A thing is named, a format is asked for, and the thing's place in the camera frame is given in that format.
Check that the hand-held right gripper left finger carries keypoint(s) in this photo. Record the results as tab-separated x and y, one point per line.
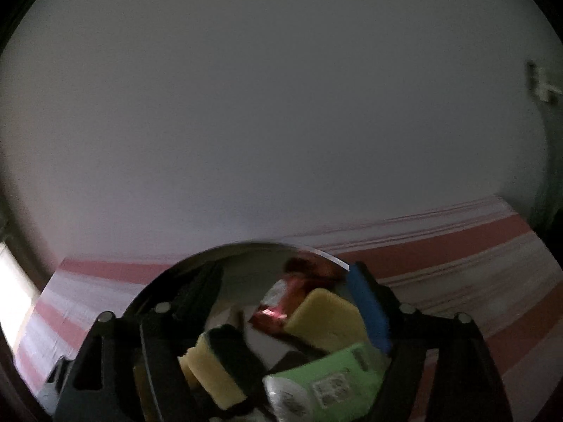
158	343

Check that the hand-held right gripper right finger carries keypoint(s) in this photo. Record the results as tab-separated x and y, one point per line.
369	307

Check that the light green box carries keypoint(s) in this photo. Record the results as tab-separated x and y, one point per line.
334	378

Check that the dark red snack packet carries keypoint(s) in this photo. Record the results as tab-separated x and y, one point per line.
281	307

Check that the round blue cookie tin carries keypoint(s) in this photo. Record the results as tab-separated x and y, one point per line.
246	263

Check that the red white striped tablecloth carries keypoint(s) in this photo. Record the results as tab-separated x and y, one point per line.
462	250

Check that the wall outlet with plugs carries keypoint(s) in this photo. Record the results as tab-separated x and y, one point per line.
543	83

